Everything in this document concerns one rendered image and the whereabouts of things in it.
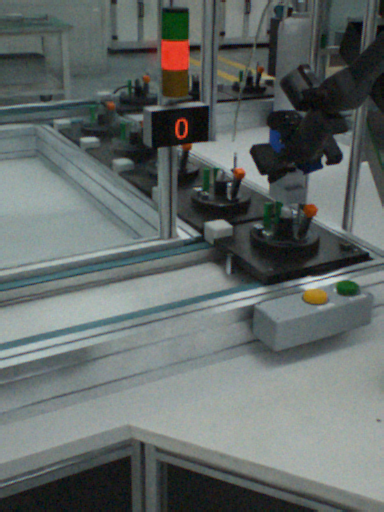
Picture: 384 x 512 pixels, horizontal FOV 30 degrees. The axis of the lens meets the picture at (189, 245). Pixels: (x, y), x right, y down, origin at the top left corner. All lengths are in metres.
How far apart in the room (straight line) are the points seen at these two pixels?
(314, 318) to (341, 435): 0.21
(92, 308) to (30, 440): 0.31
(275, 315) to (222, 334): 0.10
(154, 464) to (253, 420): 0.17
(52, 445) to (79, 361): 0.13
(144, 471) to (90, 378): 0.18
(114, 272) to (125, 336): 0.28
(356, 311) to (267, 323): 0.17
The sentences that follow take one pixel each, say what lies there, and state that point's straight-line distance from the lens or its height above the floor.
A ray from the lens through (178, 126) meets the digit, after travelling 1.35.
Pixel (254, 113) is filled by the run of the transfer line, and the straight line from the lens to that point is 2.76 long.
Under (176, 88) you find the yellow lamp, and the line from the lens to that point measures 1.33.
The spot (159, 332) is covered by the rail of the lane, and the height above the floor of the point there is 0.95.
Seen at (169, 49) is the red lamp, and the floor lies 1.35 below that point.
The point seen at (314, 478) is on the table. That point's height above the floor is 0.86.
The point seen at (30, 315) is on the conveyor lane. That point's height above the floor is 0.92.
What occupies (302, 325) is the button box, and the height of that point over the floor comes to 0.94.
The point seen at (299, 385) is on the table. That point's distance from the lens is 1.20.
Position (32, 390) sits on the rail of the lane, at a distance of 1.11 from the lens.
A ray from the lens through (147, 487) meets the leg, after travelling 1.19.
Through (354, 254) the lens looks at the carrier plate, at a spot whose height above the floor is 0.97.
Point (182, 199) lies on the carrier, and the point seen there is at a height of 0.97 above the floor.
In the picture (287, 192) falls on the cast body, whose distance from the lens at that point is 1.37.
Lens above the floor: 1.53
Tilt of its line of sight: 24 degrees down
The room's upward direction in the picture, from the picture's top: 1 degrees clockwise
